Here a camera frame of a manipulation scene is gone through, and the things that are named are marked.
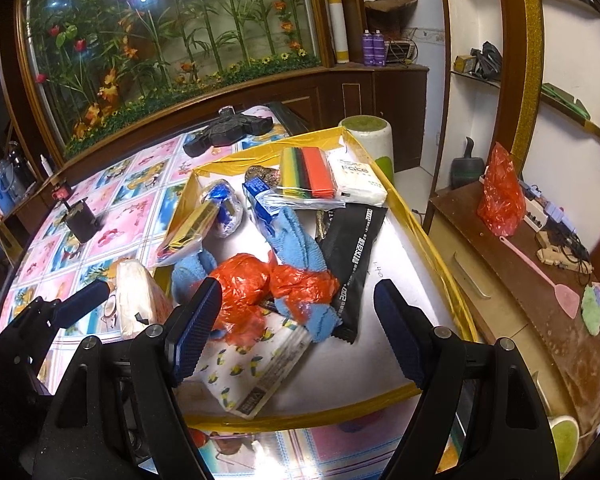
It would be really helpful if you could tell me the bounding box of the pink tissue pack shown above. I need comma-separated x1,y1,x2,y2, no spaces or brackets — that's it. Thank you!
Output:
114,259,174,339

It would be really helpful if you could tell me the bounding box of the blue knitted sock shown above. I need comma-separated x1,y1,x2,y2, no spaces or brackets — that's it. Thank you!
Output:
171,249,218,306
265,207,341,342

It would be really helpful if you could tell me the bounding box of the white yellow-patterned tissue pack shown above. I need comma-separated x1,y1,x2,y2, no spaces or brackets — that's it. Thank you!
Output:
195,310,312,419

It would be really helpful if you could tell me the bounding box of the red plastic bag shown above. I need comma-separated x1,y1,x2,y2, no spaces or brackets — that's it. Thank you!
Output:
209,251,342,348

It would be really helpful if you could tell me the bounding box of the black long package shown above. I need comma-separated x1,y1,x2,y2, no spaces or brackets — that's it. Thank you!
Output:
318,203,387,344

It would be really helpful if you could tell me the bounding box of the gold package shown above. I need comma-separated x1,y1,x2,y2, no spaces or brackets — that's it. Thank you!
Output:
156,200,220,266

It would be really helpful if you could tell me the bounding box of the blue plastic pack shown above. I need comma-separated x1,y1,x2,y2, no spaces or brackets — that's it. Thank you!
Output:
201,179,244,238

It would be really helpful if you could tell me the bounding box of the colourful striped cloth pack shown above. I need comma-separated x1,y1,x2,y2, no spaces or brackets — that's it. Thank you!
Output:
278,146,336,200

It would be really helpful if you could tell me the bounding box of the blue tissue pack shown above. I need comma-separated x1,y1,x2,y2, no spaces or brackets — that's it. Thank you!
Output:
242,177,279,235

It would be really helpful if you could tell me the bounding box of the brown knitted sock bundle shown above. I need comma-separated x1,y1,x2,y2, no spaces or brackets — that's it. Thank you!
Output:
245,165,280,188

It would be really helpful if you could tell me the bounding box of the black cylindrical container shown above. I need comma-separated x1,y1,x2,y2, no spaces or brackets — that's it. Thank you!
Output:
62,200,106,244

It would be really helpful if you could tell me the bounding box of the flowered vinyl tablecloth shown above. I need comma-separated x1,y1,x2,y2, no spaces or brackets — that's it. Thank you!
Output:
0,136,416,479

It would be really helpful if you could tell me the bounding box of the white box with yellow tape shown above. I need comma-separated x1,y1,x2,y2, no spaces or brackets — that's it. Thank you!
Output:
166,127,478,431

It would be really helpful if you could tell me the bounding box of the wooden side cabinet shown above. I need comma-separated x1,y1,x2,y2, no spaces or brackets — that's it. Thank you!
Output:
425,182,600,455

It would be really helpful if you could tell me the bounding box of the small red clock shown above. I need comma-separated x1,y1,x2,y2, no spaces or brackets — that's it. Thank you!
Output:
52,181,73,202

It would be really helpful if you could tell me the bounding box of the blue plastic jug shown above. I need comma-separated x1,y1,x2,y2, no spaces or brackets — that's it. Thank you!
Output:
0,171,16,217

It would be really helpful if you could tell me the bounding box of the red bag on cabinet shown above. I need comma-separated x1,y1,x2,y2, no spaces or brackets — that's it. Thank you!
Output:
477,143,527,237

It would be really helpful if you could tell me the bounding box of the pink fly swatter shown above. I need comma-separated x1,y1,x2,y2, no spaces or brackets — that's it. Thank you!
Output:
498,236,581,320

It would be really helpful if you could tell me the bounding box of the dark green vase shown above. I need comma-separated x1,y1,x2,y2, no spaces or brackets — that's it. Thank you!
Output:
450,136,486,190

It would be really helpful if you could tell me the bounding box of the white green stool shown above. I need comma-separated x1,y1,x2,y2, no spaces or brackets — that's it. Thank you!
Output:
339,115,394,182

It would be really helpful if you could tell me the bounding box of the artificial flower display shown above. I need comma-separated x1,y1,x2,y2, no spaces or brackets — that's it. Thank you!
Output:
26,0,320,157

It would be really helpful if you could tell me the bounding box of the purple spray can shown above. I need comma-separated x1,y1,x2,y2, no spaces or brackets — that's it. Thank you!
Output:
373,29,387,66
362,29,375,66

